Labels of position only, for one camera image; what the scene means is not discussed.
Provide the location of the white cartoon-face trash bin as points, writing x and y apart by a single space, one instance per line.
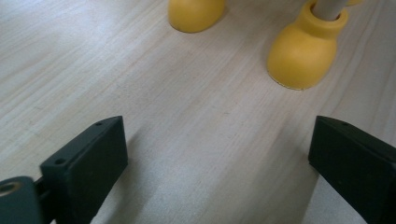
302 59

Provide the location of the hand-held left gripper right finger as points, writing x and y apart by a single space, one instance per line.
355 161

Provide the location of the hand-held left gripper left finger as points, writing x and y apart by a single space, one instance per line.
87 168

